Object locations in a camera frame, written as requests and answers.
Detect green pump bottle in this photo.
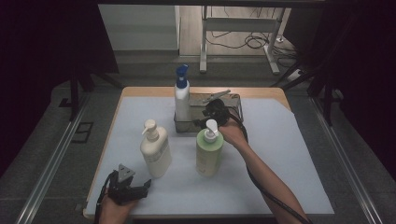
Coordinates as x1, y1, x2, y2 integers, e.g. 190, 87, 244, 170
195, 119, 225, 178

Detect aluminium floor rail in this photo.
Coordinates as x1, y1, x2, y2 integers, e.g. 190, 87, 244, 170
309, 96, 384, 224
15, 92, 90, 224

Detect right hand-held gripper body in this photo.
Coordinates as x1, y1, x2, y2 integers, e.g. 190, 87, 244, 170
202, 89, 232, 127

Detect white power strip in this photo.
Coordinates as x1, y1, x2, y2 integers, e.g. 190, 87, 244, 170
288, 69, 304, 82

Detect person's left hand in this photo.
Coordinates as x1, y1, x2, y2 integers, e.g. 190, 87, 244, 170
100, 195, 138, 224

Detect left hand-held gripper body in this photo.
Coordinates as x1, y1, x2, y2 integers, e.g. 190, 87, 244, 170
106, 163, 149, 205

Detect cream pump bottle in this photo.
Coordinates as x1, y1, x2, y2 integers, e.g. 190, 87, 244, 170
139, 119, 173, 179

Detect white desk frame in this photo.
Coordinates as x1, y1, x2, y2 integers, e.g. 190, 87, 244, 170
199, 6, 286, 76

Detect dark floor socket plate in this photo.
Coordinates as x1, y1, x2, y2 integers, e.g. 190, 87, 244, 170
70, 121, 94, 144

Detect person's right hand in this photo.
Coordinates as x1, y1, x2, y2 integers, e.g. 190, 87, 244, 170
219, 119, 248, 149

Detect metal mesh basket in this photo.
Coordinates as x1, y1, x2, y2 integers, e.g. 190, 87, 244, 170
173, 91, 245, 134

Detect left hand-held gripper cable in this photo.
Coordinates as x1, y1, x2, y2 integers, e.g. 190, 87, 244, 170
94, 172, 116, 224

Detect black floor cables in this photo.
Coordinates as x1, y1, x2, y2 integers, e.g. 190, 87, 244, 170
206, 7, 298, 68

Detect white bottle with blue pump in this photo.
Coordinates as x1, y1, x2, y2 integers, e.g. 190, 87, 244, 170
174, 63, 191, 122

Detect white wall panel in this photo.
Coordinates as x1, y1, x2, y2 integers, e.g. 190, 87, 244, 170
97, 4, 181, 51

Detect black tripod stand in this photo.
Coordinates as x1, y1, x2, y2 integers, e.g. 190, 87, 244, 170
270, 59, 336, 127

